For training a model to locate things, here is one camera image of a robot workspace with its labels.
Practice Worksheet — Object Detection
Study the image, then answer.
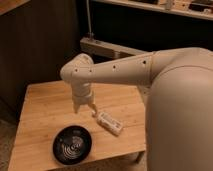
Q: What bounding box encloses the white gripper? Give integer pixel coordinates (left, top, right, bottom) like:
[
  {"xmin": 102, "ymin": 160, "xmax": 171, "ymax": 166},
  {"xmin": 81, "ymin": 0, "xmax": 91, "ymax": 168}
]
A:
[{"xmin": 72, "ymin": 83, "xmax": 97, "ymax": 114}]

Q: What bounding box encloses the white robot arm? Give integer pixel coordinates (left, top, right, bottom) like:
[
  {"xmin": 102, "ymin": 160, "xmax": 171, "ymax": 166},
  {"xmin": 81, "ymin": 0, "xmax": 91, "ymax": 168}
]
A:
[{"xmin": 60, "ymin": 47, "xmax": 213, "ymax": 171}]

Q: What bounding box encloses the black ceramic bowl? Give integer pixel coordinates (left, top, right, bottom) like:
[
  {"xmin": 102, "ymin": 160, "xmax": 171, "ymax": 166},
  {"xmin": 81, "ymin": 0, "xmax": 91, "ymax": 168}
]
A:
[{"xmin": 52, "ymin": 125, "xmax": 92, "ymax": 165}]

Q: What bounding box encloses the wooden table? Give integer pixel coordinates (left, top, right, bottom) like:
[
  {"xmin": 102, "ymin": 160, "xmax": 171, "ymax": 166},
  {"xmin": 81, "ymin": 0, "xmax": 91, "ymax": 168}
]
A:
[{"xmin": 8, "ymin": 81, "xmax": 146, "ymax": 171}]

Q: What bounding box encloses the long wooden beam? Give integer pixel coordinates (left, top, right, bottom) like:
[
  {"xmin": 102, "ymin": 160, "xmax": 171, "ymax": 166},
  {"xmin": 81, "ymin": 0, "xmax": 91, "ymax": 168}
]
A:
[{"xmin": 80, "ymin": 37, "xmax": 144, "ymax": 59}]

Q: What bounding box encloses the metal pole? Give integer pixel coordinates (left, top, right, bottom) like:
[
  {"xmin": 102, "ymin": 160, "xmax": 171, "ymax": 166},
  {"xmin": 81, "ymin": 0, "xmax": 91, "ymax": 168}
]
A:
[{"xmin": 86, "ymin": 0, "xmax": 94, "ymax": 40}]

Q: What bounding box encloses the wooden shelf board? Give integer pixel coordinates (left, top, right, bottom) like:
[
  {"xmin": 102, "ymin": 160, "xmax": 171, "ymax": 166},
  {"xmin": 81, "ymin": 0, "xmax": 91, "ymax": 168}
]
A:
[{"xmin": 94, "ymin": 0, "xmax": 213, "ymax": 21}]

